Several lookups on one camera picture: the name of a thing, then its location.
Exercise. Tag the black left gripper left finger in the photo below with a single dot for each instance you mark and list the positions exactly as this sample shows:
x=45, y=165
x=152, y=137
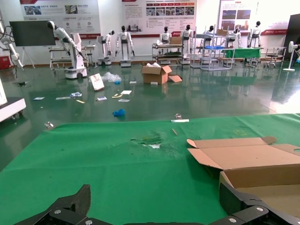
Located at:
x=70, y=206

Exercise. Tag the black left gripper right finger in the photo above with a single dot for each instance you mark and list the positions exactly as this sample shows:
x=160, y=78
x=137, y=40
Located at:
x=239, y=206

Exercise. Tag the white industrial robot arm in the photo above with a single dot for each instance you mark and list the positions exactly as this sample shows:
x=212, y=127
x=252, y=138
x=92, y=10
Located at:
x=15, y=55

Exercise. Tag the open brown cardboard box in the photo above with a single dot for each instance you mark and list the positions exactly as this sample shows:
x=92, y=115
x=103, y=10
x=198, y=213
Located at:
x=246, y=157

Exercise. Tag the red box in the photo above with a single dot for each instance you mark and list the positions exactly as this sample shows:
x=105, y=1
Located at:
x=4, y=62

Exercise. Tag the flat cardboard box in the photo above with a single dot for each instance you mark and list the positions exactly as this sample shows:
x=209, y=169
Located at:
x=222, y=32

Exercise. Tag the small closed cardboard box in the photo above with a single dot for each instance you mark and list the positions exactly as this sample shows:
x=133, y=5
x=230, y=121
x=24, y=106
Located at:
x=175, y=40

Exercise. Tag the green table cloth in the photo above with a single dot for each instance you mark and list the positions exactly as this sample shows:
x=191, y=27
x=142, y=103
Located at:
x=117, y=175

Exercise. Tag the thin wooden stick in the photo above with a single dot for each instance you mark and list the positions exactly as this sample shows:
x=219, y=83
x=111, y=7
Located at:
x=174, y=131

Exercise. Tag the crumpled blue glove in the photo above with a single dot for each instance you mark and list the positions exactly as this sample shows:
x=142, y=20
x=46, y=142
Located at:
x=119, y=113

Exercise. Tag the straight yellow paper strip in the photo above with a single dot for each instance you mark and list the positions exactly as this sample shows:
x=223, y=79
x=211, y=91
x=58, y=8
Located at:
x=80, y=101

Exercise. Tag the long white paper strip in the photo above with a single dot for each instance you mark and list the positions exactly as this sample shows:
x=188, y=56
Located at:
x=62, y=98

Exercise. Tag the blue white leaflet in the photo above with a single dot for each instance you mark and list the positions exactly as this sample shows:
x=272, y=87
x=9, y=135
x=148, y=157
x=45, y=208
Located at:
x=75, y=94

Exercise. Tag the light blue paper sheet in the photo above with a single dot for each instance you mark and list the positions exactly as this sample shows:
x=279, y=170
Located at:
x=39, y=98

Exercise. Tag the small blue white card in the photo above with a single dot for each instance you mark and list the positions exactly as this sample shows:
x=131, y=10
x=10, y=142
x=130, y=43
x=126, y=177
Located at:
x=102, y=98

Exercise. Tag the white machine cabinet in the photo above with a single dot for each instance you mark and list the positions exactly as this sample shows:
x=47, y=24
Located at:
x=11, y=107

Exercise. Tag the pale plastic sleeve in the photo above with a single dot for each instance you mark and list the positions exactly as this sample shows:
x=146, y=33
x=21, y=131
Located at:
x=124, y=100

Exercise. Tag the angled yellow paper strip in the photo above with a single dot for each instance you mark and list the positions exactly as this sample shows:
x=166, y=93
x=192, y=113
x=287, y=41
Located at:
x=117, y=96

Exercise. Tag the white red carton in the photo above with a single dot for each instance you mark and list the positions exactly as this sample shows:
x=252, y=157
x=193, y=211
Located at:
x=97, y=82

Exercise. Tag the white paper sheet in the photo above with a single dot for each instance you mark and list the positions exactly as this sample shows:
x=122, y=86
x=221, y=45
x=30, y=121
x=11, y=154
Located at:
x=126, y=92

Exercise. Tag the black floor item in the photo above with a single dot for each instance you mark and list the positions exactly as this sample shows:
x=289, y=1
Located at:
x=22, y=83

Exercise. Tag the small blue glove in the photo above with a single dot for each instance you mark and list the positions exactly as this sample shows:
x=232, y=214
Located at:
x=117, y=82

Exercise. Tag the clear plastic bag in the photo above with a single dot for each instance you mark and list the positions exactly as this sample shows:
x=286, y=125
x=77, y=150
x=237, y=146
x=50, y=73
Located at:
x=111, y=77

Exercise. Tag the loose cardboard piece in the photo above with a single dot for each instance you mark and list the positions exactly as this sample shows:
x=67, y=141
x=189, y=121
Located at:
x=175, y=78

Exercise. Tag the white humanoid robot leaning forward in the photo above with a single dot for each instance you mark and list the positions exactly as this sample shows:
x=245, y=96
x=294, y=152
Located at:
x=77, y=63

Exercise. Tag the black round stool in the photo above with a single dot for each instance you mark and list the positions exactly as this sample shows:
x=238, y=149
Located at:
x=89, y=54

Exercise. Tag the large open cardboard carton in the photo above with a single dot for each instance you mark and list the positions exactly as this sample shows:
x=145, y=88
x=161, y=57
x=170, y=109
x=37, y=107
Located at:
x=152, y=77

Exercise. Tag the green covered table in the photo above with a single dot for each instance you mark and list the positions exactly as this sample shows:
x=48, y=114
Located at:
x=243, y=53

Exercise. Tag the black office stool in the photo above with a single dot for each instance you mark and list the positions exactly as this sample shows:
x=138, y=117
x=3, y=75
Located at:
x=271, y=56

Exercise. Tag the metal rack table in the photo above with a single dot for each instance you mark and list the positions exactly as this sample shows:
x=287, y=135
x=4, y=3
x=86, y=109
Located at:
x=55, y=48

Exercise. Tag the blue plastic tray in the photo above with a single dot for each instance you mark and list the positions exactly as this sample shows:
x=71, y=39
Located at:
x=213, y=47

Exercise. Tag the grey work table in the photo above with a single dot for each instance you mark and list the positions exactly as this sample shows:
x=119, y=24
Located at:
x=273, y=47

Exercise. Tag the white packing material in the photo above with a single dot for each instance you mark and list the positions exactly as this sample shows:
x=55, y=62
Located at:
x=153, y=65

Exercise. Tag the metal shelf cart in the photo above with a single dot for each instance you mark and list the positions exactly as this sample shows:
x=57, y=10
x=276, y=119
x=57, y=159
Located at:
x=167, y=54

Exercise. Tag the white standing fan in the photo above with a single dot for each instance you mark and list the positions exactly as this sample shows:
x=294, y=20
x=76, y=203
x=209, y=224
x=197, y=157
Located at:
x=291, y=45

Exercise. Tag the white humanoid robot black head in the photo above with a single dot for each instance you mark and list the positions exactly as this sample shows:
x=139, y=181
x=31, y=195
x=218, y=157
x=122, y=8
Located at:
x=107, y=41
x=124, y=37
x=211, y=28
x=186, y=34
x=165, y=36
x=255, y=32
x=234, y=35

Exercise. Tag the black display screen on stand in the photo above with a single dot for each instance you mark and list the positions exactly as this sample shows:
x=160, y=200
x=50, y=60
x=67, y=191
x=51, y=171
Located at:
x=30, y=32

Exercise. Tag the black upright panel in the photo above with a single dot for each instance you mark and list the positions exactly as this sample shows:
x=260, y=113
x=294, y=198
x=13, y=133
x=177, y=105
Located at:
x=293, y=30

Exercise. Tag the aluminium frame shelf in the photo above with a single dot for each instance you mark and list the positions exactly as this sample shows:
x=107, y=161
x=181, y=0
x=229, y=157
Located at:
x=199, y=36

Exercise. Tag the white wall poster red logos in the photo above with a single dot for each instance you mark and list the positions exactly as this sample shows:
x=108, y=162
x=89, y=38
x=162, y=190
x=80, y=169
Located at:
x=58, y=14

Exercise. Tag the white wall poster dark photos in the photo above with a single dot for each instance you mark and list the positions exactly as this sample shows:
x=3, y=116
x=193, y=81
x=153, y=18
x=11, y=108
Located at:
x=234, y=4

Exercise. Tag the white wall poster photo row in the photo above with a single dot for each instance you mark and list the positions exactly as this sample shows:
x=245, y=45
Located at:
x=136, y=11

